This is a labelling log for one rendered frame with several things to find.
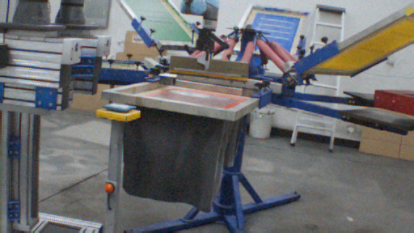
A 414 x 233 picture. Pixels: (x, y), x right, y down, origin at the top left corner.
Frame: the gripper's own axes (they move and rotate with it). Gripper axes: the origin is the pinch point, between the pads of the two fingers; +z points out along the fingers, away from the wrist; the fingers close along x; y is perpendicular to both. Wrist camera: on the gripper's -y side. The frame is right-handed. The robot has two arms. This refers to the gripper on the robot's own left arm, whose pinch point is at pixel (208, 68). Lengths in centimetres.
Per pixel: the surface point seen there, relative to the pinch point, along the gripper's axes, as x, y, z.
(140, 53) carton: -370, 197, 24
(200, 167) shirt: 48, -15, 38
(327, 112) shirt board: -49, -61, 19
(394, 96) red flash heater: -4, -96, 0
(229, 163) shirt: 22, -21, 40
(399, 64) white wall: -414, -133, -9
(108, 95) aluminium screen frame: 59, 25, 12
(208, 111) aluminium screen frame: 59, -18, 12
